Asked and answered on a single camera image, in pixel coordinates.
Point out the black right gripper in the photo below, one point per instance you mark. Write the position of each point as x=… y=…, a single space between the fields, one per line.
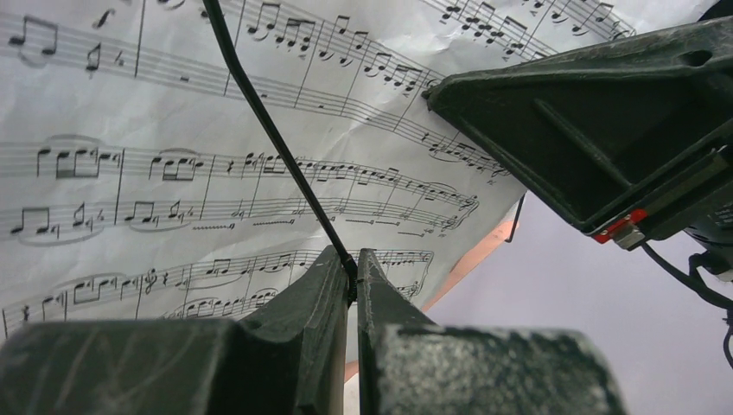
x=628 y=141

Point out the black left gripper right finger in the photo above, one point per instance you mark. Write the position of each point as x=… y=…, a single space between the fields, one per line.
x=411 y=365

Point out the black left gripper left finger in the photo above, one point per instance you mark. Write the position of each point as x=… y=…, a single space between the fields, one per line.
x=287 y=357

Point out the pink folding music stand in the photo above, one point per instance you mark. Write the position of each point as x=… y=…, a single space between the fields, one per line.
x=275 y=132

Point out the sheet music page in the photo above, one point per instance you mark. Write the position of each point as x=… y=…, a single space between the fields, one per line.
x=137 y=183

